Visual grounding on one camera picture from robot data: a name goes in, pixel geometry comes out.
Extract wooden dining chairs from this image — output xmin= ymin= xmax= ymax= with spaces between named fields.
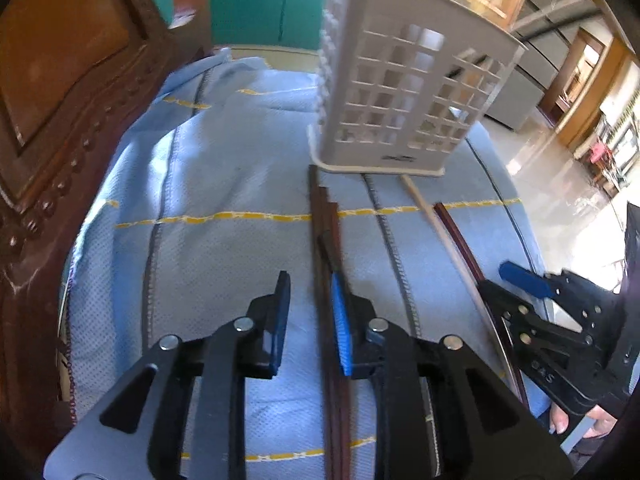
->
xmin=580 ymin=132 xmax=632 ymax=197

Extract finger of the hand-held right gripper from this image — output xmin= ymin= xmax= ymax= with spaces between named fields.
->
xmin=499 ymin=260 xmax=623 ymax=341
xmin=479 ymin=280 xmax=618 ymax=417

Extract blue checked cloth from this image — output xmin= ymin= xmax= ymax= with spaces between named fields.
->
xmin=57 ymin=47 xmax=551 ymax=480

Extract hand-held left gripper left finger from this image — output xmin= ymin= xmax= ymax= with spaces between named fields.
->
xmin=42 ymin=270 xmax=292 ymax=480

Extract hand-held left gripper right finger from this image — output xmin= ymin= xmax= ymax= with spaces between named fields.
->
xmin=320 ymin=232 xmax=576 ymax=480

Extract white chopstick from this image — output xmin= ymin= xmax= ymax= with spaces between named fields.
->
xmin=401 ymin=174 xmax=518 ymax=386

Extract person's right hand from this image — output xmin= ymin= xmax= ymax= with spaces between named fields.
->
xmin=549 ymin=404 xmax=613 ymax=442

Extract silver refrigerator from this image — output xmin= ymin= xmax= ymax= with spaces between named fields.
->
xmin=482 ymin=0 xmax=616 ymax=131

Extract teal lower kitchen cabinets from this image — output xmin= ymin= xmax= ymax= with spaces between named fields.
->
xmin=142 ymin=0 xmax=331 ymax=51

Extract wooden door frame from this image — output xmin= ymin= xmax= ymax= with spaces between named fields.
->
xmin=540 ymin=25 xmax=632 ymax=151

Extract carved wooden chair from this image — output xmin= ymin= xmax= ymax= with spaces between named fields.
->
xmin=0 ymin=0 xmax=216 ymax=480

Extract grey plastic utensil basket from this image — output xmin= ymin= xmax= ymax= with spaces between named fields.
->
xmin=307 ymin=0 xmax=528 ymax=178

